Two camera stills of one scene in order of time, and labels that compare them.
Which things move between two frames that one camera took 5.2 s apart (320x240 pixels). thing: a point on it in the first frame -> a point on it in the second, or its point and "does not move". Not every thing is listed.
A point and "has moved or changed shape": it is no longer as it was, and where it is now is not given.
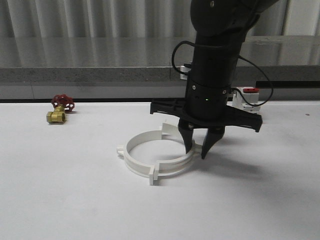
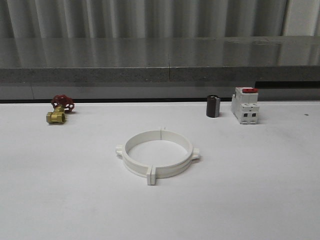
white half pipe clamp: (162, 167) has moved or changed shape
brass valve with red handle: (61, 103) does not move
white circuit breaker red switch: (247, 98) does not move
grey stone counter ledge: (148, 67) does not move
